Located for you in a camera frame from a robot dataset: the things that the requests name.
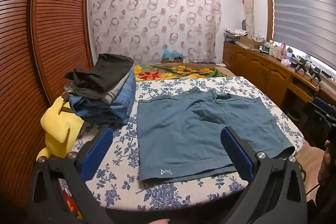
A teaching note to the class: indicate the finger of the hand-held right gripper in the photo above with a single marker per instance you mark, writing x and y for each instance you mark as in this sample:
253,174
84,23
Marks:
320,103

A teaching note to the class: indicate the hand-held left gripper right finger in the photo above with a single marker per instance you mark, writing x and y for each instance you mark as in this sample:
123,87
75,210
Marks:
236,150

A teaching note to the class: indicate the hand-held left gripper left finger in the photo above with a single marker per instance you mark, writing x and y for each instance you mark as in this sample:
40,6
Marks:
97,153

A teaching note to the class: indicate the teal pants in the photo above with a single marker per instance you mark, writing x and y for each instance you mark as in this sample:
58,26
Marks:
197,134

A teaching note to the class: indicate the person's right hand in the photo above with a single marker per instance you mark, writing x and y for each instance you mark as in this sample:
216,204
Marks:
328,163

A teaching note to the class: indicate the person's left hand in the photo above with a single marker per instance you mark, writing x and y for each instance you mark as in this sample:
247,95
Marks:
160,221

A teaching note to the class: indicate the dark trash bin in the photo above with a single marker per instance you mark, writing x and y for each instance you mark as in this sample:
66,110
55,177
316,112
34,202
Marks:
294,114

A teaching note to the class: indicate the blue floral white bedspread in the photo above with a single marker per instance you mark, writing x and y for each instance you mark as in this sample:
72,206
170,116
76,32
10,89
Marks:
126,161

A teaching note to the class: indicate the yellow plush toy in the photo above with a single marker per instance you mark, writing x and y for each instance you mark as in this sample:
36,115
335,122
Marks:
57,127

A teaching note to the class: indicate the pink and white case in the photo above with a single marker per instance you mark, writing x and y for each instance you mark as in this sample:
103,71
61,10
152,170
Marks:
286,62

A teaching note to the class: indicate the stack of folded clothes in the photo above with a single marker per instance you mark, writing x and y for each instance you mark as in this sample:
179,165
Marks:
123,106

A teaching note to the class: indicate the small potted plant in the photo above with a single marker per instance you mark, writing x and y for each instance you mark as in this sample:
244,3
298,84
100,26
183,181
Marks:
289,53

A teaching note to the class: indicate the grey folded garment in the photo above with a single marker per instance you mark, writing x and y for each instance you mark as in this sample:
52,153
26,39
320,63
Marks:
115,92

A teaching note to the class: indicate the pink bottle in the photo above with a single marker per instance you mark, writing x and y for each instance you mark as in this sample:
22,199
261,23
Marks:
282,50

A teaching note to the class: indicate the wooden cabinet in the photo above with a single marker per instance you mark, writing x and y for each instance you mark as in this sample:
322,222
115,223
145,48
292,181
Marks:
262,66

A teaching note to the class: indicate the row of toiletry bottles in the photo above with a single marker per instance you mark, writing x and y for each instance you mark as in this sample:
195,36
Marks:
270,49

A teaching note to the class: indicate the black folded garment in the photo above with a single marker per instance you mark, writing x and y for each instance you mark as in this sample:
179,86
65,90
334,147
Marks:
105,69

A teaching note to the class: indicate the flat black box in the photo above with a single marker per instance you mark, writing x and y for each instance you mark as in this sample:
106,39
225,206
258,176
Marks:
207,63

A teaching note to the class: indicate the grey striped window blind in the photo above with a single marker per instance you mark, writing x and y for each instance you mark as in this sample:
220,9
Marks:
302,11

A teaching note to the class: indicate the flat cardboard box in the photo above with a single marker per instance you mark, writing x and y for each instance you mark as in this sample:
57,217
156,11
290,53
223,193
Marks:
249,41

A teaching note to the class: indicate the colourful floral blanket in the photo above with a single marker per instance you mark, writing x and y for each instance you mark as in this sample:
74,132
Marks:
178,71

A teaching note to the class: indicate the stack of newspapers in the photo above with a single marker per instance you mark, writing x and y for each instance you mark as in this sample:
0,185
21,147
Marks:
235,33

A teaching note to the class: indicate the small cardboard box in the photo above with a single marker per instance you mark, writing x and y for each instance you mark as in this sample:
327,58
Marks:
172,60

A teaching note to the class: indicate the wooden slatted wardrobe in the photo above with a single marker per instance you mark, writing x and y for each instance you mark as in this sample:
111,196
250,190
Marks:
52,29

